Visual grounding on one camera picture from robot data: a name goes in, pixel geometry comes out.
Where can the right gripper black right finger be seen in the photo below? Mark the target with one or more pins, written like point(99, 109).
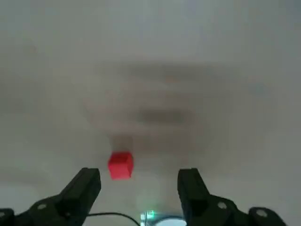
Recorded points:
point(200, 207)

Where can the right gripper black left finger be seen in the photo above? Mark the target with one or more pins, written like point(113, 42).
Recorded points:
point(70, 202)

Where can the red cube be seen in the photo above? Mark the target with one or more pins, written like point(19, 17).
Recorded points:
point(120, 167)

